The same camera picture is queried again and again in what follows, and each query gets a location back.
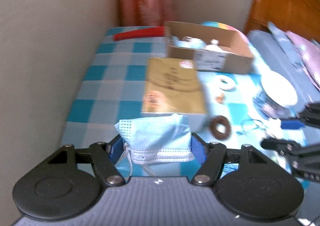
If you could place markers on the rainbow pop fidget toy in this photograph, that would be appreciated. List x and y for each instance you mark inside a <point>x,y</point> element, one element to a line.
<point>218,25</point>

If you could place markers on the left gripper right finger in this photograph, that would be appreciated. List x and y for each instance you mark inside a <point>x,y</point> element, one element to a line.
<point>211,158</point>

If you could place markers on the red flat stick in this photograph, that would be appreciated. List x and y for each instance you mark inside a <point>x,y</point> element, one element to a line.
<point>141,33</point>

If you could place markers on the pink patterned pillow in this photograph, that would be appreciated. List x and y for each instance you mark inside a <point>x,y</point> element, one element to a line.
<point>309,52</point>

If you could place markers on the orange foam earplug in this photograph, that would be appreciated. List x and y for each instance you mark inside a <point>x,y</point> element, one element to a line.
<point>220,98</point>

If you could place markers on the brown hair scrunchie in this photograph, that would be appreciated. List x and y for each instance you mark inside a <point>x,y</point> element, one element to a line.
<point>220,127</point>

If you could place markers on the blue face mask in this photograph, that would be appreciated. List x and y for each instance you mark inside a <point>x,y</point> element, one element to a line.
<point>154,140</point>

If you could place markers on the clear jar white lid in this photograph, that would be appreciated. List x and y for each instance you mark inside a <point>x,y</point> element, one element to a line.
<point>276,96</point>

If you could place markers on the gold tissue pack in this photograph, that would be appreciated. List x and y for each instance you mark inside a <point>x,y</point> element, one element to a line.
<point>172,87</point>

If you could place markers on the blue checkered tablecloth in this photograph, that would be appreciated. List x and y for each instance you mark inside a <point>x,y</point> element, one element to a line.
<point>113,87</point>

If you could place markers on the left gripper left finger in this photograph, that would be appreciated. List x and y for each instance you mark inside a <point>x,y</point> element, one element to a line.
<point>104,157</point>

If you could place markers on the wooden bed headboard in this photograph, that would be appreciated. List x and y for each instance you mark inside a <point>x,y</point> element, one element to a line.
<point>298,16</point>

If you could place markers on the round teal white plush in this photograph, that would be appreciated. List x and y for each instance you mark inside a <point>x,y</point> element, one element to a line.
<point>189,42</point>

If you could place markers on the brown cardboard box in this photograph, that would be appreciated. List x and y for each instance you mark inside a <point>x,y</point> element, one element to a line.
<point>226,50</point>

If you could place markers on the blue grey bedding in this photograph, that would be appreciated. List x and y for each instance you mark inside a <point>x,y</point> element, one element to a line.
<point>279,53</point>

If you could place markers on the cream hair scrunchie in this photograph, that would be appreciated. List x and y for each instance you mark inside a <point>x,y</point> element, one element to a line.
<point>224,83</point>

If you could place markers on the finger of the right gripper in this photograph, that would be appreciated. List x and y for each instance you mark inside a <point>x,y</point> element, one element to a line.
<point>291,124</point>
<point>279,144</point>

